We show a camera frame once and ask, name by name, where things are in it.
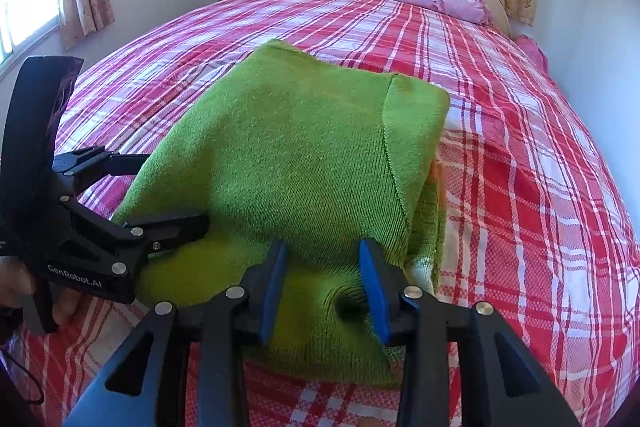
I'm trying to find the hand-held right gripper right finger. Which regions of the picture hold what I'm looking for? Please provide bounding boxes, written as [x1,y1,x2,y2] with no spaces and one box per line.
[357,238,583,427]

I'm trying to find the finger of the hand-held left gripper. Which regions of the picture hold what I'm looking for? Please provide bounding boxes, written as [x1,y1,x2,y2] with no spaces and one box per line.
[60,194,211,265]
[51,146,153,180]

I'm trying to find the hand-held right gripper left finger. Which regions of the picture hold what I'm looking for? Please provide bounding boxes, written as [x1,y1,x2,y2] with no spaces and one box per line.
[65,239,290,427]

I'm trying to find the green knit sweater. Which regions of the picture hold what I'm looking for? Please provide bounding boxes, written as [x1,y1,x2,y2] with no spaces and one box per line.
[111,38,452,390]

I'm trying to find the person's left hand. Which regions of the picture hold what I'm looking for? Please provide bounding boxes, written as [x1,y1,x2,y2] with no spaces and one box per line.
[0,257,82,328]

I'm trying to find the red plaid bedsheet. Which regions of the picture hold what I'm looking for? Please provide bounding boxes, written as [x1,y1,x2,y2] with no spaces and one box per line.
[0,0,640,427]

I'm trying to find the pink cloth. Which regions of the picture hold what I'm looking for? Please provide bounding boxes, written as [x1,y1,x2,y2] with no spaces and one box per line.
[515,34,551,74]

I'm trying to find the black cable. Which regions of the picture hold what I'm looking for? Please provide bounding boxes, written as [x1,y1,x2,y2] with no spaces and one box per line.
[0,347,45,407]

